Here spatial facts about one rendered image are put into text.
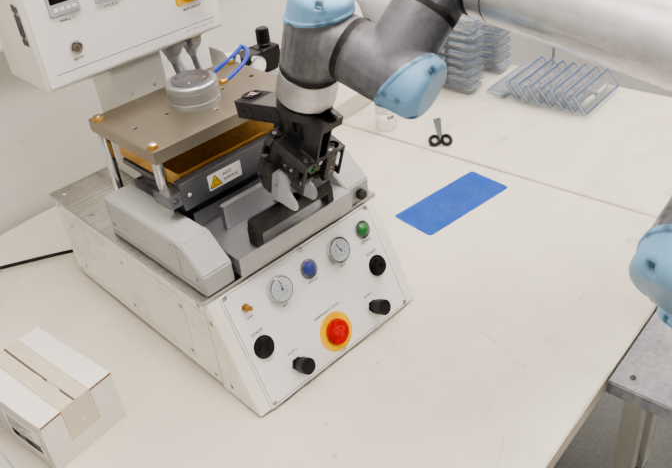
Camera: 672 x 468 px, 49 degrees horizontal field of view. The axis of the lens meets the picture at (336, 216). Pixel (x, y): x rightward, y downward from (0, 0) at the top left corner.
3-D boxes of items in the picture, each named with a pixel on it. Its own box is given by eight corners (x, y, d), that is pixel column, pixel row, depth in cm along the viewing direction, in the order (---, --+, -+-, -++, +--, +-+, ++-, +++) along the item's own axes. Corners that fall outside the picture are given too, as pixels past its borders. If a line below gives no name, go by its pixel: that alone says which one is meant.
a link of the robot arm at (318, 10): (335, 19, 76) (271, -16, 78) (321, 101, 84) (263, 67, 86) (376, -8, 80) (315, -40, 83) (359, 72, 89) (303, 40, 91)
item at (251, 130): (123, 163, 116) (107, 109, 111) (232, 111, 128) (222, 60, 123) (185, 199, 105) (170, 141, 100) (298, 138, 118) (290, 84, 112)
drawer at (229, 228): (132, 210, 121) (119, 169, 117) (236, 156, 133) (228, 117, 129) (243, 281, 102) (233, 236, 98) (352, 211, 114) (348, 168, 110)
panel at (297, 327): (271, 409, 106) (217, 297, 101) (407, 302, 122) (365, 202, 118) (279, 411, 104) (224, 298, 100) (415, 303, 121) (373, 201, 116)
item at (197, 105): (84, 159, 119) (59, 85, 111) (233, 90, 136) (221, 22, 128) (167, 209, 104) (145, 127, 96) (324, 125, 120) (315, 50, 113)
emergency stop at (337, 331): (329, 349, 113) (319, 326, 112) (347, 335, 115) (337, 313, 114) (335, 350, 112) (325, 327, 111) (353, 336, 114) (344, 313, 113)
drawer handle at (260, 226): (249, 242, 103) (244, 219, 101) (325, 196, 112) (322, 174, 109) (258, 248, 102) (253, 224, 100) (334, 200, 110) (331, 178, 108)
